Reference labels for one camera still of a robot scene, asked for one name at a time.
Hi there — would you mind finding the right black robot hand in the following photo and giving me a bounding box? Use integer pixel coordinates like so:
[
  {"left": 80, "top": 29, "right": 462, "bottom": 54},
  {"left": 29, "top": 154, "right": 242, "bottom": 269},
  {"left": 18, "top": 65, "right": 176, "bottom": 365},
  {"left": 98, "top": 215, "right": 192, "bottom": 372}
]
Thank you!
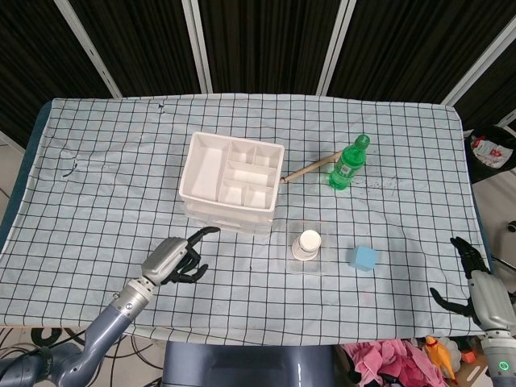
[{"left": 429, "top": 236, "right": 515, "bottom": 332}]

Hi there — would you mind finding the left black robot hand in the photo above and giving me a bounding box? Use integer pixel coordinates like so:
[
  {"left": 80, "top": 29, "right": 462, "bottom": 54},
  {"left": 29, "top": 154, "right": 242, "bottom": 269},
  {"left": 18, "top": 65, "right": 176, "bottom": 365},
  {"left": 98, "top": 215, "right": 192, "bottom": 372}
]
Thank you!
[{"left": 140, "top": 226, "right": 222, "bottom": 288}]

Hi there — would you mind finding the clear plastic drawer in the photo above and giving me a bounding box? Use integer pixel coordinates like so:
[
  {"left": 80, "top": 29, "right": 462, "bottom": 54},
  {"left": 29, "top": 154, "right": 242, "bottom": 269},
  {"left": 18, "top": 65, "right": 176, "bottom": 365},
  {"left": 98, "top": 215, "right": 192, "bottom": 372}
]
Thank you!
[{"left": 183, "top": 197, "right": 276, "bottom": 236}]

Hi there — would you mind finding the white drawer organizer frame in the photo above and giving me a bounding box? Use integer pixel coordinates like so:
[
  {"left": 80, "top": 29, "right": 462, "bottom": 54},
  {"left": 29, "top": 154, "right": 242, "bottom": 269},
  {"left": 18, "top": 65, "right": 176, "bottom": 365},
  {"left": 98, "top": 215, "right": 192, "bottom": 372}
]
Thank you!
[{"left": 178, "top": 131, "right": 285, "bottom": 236}]

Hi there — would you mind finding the yellow rubber chicken toy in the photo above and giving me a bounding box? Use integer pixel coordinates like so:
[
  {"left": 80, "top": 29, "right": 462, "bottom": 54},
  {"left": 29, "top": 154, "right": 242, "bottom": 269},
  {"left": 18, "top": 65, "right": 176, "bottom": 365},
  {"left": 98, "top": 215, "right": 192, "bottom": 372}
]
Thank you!
[{"left": 425, "top": 336, "right": 459, "bottom": 382}]

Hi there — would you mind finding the checkered tablecloth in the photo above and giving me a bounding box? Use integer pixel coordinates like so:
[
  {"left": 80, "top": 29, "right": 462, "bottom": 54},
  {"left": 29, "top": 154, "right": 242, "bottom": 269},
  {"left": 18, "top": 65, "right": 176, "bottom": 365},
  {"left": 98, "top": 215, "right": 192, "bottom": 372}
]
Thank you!
[{"left": 0, "top": 94, "right": 495, "bottom": 348}]

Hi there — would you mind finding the pink cloth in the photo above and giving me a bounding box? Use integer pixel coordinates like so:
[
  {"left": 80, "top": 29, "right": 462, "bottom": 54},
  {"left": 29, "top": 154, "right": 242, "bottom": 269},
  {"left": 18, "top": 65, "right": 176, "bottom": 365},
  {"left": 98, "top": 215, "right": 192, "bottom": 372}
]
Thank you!
[{"left": 342, "top": 338, "right": 447, "bottom": 387}]

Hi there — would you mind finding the grey-blue robot torso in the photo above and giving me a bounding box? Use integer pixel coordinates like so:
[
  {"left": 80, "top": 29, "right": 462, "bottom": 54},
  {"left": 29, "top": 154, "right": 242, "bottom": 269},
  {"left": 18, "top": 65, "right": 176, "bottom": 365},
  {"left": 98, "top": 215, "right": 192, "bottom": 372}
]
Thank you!
[{"left": 163, "top": 341, "right": 338, "bottom": 387}]

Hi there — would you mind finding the large blue foam cube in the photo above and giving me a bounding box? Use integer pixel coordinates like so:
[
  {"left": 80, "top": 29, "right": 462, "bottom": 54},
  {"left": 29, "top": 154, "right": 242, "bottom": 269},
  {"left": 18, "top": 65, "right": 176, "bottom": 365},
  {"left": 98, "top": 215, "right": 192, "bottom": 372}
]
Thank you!
[{"left": 348, "top": 244, "right": 380, "bottom": 275}]

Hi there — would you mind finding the white paper cup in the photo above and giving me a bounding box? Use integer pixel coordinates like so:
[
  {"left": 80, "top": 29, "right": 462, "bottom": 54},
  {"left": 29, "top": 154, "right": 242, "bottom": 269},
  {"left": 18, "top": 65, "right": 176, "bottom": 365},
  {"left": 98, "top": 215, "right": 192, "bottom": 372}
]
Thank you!
[{"left": 290, "top": 229, "right": 323, "bottom": 262}]

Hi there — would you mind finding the black bag with red label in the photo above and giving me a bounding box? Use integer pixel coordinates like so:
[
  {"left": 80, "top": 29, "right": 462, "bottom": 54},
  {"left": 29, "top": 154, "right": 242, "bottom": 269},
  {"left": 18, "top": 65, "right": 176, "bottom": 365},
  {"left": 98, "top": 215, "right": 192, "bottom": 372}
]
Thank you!
[{"left": 463, "top": 124, "right": 516, "bottom": 185}]

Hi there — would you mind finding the clear plastic tray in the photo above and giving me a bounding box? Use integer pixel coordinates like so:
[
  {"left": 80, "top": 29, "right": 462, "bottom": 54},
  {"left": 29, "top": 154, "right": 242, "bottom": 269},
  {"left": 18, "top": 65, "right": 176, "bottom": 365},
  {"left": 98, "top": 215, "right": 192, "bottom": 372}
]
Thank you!
[{"left": 280, "top": 220, "right": 335, "bottom": 276}]

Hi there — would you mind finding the wooden stick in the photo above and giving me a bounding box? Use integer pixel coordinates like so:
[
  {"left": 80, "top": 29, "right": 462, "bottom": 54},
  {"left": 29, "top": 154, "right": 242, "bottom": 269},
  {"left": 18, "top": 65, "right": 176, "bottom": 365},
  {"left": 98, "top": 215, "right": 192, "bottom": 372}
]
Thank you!
[{"left": 280, "top": 152, "right": 343, "bottom": 185}]

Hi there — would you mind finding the green plastic bottle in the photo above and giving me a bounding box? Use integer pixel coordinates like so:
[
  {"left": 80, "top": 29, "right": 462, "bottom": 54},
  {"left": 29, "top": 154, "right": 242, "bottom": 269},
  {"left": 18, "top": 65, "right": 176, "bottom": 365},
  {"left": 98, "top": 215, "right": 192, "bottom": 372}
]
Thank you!
[{"left": 329, "top": 134, "right": 371, "bottom": 191}]

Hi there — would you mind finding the black pleated curtain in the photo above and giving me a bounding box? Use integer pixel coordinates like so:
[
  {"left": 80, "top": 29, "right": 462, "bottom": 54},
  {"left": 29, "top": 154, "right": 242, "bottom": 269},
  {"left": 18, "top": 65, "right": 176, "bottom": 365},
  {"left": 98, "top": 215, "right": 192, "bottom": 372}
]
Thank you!
[{"left": 0, "top": 0, "right": 516, "bottom": 150}]

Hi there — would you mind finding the black floor cable bundle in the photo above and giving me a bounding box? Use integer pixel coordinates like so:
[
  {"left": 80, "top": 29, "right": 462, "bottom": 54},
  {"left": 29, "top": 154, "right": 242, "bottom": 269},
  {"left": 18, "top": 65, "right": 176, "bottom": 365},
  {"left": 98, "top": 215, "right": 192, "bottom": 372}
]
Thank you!
[{"left": 0, "top": 325, "right": 164, "bottom": 387}]

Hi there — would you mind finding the white screen frame post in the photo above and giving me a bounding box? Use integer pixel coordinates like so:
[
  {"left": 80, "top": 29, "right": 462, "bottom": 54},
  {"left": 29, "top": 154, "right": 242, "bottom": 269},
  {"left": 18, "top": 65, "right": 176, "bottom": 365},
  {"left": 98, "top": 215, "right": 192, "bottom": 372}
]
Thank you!
[
  {"left": 316, "top": 0, "right": 358, "bottom": 97},
  {"left": 180, "top": 0, "right": 214, "bottom": 94},
  {"left": 441, "top": 15, "right": 516, "bottom": 106},
  {"left": 54, "top": 0, "right": 123, "bottom": 99}
]

